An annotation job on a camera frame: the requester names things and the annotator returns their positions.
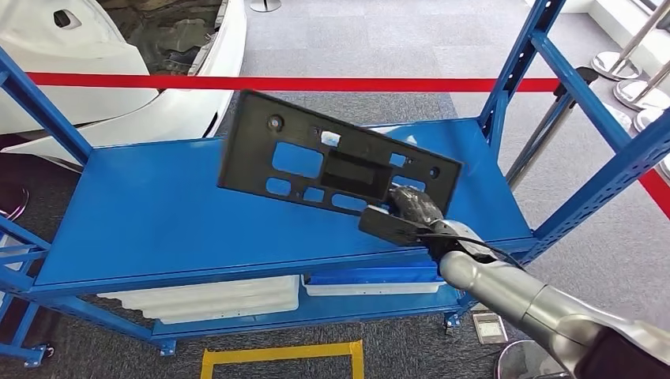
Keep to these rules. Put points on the blue plastic bin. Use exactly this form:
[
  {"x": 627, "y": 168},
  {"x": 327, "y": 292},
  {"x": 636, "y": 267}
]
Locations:
[{"x": 366, "y": 274}]

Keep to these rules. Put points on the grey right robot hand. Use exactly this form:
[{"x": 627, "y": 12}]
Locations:
[{"x": 416, "y": 206}]

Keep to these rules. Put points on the yellow floor tape square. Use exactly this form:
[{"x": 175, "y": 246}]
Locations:
[{"x": 277, "y": 351}]

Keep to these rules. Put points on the white plastic bin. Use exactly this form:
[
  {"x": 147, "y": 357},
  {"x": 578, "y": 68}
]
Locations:
[
  {"x": 209, "y": 301},
  {"x": 366, "y": 289}
]

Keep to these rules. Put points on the white car body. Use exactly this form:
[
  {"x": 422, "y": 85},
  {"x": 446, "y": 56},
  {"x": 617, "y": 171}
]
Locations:
[{"x": 63, "y": 78}]

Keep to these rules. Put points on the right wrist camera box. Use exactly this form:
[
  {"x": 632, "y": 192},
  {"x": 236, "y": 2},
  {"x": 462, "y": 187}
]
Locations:
[{"x": 390, "y": 226}]

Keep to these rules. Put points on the white floor label card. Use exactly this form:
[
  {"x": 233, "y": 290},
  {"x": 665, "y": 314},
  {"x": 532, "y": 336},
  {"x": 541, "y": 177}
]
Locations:
[{"x": 489, "y": 329}]

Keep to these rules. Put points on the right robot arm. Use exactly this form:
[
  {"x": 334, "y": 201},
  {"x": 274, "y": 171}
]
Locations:
[{"x": 487, "y": 285}]

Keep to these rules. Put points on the black plastic panel part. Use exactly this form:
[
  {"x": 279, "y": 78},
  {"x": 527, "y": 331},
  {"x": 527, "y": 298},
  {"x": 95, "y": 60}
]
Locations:
[{"x": 243, "y": 141}]

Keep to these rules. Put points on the chrome stanchion base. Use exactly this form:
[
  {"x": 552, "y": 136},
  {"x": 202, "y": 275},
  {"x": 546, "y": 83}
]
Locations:
[
  {"x": 265, "y": 5},
  {"x": 523, "y": 363},
  {"x": 649, "y": 120}
]

